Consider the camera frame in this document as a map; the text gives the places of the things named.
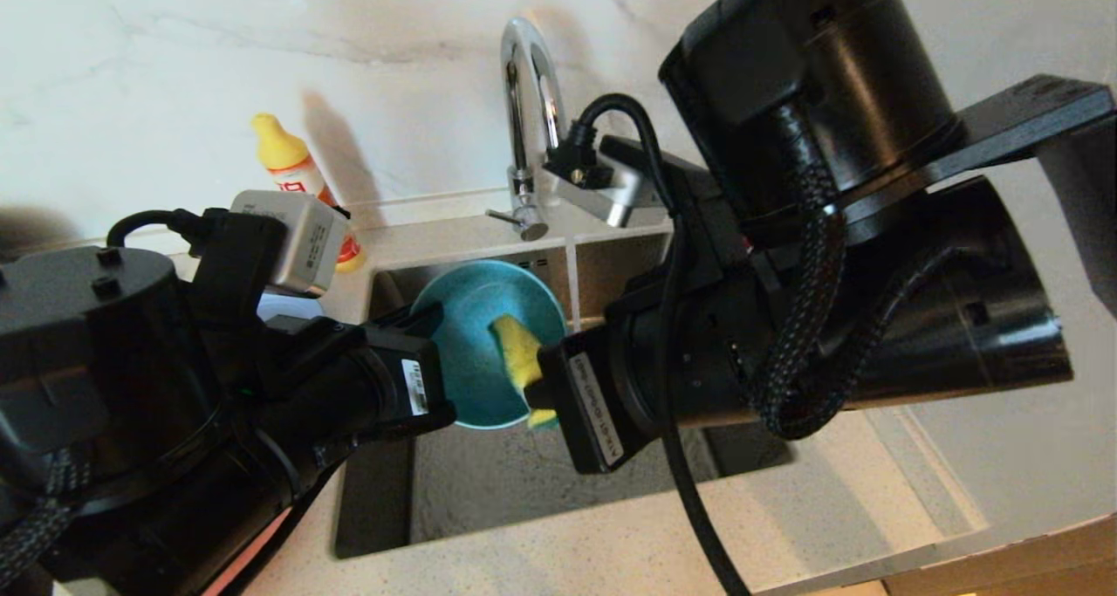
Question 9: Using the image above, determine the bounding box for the yellow green sponge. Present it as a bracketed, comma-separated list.
[489, 314, 559, 429]

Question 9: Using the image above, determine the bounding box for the teal bowl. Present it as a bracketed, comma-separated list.
[408, 260, 568, 429]

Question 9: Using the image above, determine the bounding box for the orange dish soap bottle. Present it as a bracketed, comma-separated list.
[251, 112, 367, 274]

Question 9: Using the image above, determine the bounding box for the chrome gooseneck faucet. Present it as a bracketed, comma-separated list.
[485, 17, 568, 243]

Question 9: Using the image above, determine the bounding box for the stainless steel sink basin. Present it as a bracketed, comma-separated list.
[332, 232, 795, 559]

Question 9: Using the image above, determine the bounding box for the running water stream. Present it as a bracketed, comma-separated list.
[565, 238, 583, 331]

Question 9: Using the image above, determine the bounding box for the blue plate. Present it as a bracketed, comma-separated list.
[257, 293, 326, 322]

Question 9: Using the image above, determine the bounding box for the pink plate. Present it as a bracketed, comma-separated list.
[201, 507, 293, 596]

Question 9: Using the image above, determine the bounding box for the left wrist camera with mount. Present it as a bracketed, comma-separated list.
[188, 190, 350, 298]

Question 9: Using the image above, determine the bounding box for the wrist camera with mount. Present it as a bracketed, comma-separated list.
[543, 120, 666, 229]
[188, 190, 350, 298]

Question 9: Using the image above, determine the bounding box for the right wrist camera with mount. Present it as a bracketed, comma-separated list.
[543, 120, 666, 229]

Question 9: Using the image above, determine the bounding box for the braided black cable sleeve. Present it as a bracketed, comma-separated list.
[733, 99, 987, 440]
[0, 448, 88, 590]

